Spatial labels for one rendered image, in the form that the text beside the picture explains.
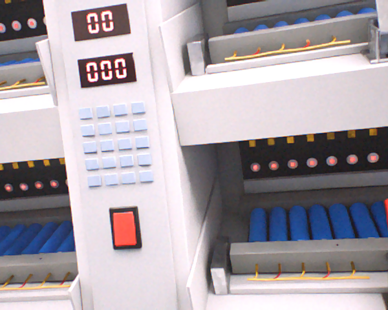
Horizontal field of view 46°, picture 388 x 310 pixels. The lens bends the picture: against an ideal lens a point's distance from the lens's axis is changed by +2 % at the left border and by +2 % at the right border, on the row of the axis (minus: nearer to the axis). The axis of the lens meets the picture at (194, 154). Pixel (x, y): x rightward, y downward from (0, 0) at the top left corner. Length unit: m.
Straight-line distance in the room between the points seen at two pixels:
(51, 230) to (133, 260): 0.21
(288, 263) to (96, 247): 0.17
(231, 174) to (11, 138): 0.26
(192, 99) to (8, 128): 0.16
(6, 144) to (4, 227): 0.20
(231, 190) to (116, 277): 0.22
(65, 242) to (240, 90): 0.27
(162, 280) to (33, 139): 0.16
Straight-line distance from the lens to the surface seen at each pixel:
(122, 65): 0.35
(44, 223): 0.58
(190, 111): 0.35
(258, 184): 0.51
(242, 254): 0.42
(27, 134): 0.40
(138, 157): 0.35
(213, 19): 0.55
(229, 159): 0.54
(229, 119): 0.35
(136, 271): 0.37
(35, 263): 0.49
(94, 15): 0.37
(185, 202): 0.36
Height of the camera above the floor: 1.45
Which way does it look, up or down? 4 degrees down
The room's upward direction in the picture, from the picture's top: 6 degrees counter-clockwise
